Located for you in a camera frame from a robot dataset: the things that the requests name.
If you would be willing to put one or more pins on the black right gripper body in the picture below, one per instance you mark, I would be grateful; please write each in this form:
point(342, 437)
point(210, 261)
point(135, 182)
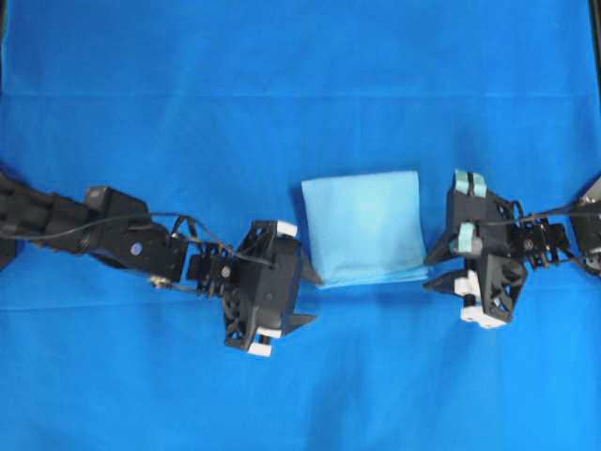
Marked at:
point(496, 236)

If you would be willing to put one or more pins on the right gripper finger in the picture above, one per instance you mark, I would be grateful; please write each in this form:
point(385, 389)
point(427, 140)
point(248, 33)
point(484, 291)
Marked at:
point(454, 242)
point(460, 283)

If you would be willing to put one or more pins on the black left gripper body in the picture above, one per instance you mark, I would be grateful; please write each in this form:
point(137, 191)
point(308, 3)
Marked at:
point(259, 302)

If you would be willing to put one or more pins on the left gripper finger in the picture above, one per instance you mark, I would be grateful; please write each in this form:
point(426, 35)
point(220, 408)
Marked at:
point(296, 321)
point(308, 273)

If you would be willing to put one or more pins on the light blue towel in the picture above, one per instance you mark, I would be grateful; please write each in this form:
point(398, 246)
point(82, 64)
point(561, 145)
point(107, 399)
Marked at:
point(365, 229)

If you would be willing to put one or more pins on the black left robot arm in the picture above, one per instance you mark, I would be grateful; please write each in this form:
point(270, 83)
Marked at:
point(119, 231)

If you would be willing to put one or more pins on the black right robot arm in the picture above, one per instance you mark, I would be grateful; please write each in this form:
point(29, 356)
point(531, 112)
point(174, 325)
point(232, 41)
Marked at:
point(569, 233)

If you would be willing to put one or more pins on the blue table cloth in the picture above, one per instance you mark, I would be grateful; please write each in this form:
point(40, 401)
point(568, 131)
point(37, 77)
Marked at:
point(221, 109)

